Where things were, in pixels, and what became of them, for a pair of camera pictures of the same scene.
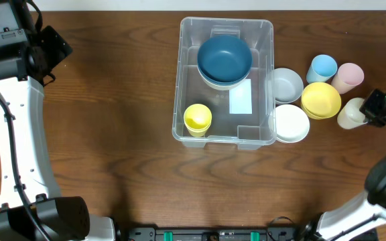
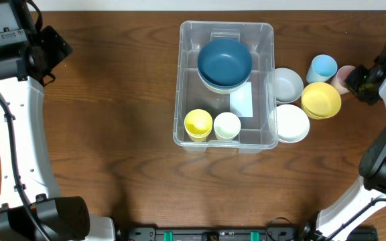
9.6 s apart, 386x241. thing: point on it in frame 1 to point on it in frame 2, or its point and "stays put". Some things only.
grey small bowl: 287,85 stays put
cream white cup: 351,116 to 226,126
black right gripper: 368,107 to 350,83
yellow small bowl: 320,100 stays put
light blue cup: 322,67 stays put
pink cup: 348,76 stays put
